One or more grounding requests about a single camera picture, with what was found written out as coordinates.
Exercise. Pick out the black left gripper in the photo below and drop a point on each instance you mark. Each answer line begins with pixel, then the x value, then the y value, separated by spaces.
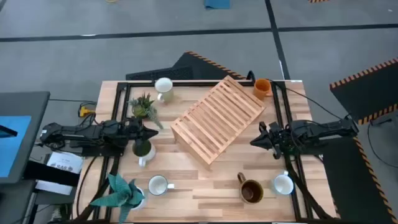
pixel 135 132

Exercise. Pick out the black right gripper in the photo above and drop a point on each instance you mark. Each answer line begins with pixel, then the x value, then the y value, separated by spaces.
pixel 276 137

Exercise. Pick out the white mug with green inside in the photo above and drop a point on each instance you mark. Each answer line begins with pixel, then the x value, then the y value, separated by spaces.
pixel 142 150

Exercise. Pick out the pale blue white mug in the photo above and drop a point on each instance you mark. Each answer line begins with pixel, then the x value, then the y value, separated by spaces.
pixel 283 185

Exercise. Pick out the cream mug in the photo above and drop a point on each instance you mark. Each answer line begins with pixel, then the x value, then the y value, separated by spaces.
pixel 163 85

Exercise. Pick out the brown glazed mug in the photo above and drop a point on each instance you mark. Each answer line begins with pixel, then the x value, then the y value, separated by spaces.
pixel 251 191

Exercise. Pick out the white enamel mug dark rim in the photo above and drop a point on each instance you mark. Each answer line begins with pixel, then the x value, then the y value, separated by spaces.
pixel 157 185

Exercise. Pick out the orange mug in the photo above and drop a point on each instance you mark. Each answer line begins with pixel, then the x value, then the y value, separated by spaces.
pixel 261 87

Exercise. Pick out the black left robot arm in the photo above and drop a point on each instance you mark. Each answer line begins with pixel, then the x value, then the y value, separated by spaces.
pixel 93 132

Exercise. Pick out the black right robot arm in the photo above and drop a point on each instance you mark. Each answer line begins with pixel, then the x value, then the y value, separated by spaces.
pixel 326 127

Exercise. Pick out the small succulent in pot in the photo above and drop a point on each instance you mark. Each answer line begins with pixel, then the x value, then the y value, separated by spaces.
pixel 141 107

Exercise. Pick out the wooden slatted rack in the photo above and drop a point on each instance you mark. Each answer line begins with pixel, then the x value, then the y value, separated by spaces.
pixel 217 121

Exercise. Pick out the teal leafy plant white pot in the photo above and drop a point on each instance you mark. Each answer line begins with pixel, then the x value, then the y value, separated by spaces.
pixel 122 194

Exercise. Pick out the yellow plug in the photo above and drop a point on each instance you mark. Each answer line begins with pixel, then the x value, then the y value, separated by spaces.
pixel 84 111

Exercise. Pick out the black mat with striped edge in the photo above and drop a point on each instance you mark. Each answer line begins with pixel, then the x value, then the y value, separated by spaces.
pixel 192 68
pixel 367 93
pixel 351 186

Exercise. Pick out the white printed paper sheet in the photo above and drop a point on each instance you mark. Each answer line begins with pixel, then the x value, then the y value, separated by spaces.
pixel 65 161

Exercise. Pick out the grey stand foot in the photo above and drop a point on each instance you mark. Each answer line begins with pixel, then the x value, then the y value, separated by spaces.
pixel 384 119

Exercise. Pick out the grey desk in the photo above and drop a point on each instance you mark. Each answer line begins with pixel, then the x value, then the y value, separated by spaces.
pixel 28 104

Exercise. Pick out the blue sheet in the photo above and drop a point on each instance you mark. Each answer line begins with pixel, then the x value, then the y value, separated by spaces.
pixel 15 149

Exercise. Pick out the blue floor mat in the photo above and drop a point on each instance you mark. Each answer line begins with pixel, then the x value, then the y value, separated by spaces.
pixel 217 3

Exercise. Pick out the black metal table frame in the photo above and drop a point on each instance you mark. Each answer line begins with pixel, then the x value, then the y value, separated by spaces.
pixel 186 83

